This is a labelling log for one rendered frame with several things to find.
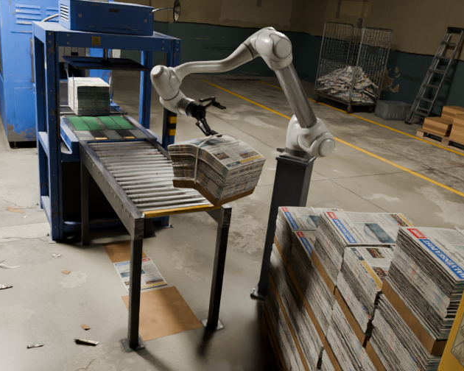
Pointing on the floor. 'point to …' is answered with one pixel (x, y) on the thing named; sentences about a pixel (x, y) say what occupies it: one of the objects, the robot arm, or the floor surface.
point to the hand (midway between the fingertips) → (220, 121)
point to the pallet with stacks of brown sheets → (454, 129)
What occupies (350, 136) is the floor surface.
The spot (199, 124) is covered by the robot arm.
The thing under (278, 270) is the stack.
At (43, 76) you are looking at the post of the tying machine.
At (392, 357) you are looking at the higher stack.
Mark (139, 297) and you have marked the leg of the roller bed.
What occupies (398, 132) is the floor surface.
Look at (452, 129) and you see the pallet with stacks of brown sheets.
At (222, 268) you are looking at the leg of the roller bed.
